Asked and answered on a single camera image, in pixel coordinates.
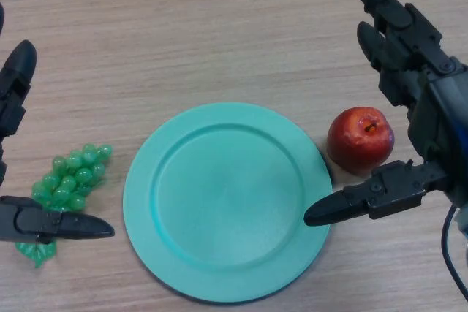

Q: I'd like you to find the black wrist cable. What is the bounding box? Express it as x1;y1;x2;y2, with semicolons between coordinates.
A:
441;205;468;293

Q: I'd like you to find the red apple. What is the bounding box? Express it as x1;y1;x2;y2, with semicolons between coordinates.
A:
326;106;396;173

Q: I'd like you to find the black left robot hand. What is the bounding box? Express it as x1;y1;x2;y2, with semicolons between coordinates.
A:
0;1;116;246

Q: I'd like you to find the green grape bunch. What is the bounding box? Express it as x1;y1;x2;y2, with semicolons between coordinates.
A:
14;142;113;269

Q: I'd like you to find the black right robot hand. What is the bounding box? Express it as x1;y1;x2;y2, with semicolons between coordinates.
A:
303;0;468;227

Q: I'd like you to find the teal round plate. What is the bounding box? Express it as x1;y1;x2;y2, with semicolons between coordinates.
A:
122;102;333;304

